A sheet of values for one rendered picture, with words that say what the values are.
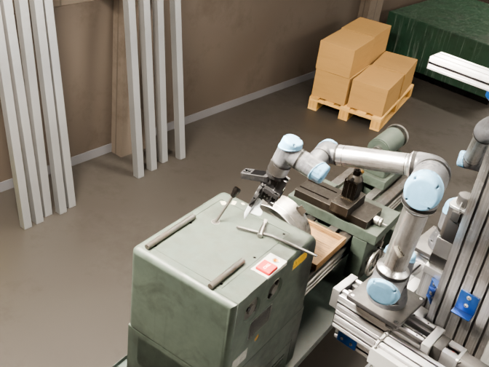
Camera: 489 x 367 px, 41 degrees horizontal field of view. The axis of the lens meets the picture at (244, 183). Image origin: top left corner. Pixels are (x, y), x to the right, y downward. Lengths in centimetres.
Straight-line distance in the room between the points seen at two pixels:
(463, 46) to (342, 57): 183
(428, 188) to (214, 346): 94
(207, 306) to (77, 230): 245
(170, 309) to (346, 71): 441
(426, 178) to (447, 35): 588
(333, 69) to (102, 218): 292
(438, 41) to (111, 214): 460
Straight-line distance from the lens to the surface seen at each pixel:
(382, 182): 380
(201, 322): 238
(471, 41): 778
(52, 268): 434
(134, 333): 271
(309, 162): 221
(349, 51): 644
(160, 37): 509
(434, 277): 265
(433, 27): 795
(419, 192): 208
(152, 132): 520
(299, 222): 280
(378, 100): 650
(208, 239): 251
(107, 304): 406
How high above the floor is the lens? 275
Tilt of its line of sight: 31 degrees down
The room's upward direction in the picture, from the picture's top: 8 degrees clockwise
